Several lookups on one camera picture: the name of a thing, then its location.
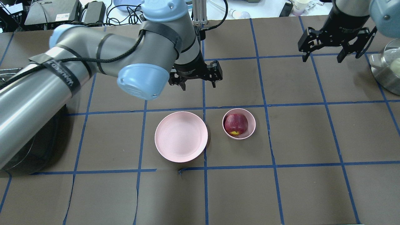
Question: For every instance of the white bun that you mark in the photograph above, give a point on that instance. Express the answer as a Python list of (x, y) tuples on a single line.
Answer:
[(395, 67)]

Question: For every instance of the dark rice cooker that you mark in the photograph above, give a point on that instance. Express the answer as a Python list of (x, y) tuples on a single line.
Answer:
[(28, 147)]

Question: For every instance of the pink plate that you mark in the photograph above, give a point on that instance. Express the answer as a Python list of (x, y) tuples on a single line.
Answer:
[(181, 137)]

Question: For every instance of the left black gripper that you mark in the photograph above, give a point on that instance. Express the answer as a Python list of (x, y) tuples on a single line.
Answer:
[(191, 69)]

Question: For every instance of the steel steamer pot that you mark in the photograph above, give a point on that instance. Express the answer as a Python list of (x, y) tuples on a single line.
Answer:
[(380, 66)]

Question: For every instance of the pink bowl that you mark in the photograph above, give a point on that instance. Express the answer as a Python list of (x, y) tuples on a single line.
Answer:
[(251, 123)]

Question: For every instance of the aluminium frame post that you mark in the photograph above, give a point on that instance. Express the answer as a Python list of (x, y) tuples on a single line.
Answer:
[(199, 13)]

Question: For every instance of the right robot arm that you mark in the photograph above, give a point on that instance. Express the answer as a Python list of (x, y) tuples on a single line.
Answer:
[(352, 25)]

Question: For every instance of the blue plate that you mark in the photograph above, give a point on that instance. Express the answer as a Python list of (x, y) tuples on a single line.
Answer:
[(123, 5)]

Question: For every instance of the red apple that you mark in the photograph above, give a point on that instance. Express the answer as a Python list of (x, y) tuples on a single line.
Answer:
[(235, 124)]

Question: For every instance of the black power adapter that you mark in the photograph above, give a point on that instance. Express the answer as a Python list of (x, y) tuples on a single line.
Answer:
[(93, 12)]

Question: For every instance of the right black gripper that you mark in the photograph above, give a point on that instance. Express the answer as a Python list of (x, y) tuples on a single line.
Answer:
[(343, 27)]

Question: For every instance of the black computer box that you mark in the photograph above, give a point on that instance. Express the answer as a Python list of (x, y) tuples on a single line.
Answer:
[(53, 11)]

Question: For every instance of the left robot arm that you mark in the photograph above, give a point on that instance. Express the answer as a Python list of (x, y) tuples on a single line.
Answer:
[(167, 50)]

